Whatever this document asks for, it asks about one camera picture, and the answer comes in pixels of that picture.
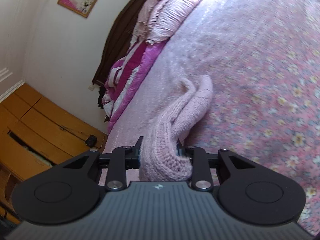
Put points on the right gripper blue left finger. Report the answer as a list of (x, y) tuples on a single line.
[(127, 157)]

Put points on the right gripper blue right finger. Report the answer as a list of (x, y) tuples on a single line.
[(196, 155)]

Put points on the pink cable knit cardigan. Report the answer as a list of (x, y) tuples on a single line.
[(159, 159)]

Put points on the black clothes pile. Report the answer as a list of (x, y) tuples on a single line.
[(102, 91)]

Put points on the small black hanging bag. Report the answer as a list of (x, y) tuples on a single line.
[(91, 141)]

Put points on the magenta white striped quilt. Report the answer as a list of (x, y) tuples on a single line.
[(126, 76)]

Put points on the yellow wooden wardrobe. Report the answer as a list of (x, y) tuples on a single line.
[(36, 134)]

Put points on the dark wooden headboard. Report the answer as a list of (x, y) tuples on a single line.
[(118, 40)]

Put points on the pink floral bed sheet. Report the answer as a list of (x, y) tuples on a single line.
[(263, 59)]

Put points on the pink ruffled blanket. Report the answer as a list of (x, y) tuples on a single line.
[(158, 20)]

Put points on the white wall socket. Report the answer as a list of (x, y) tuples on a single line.
[(91, 87)]

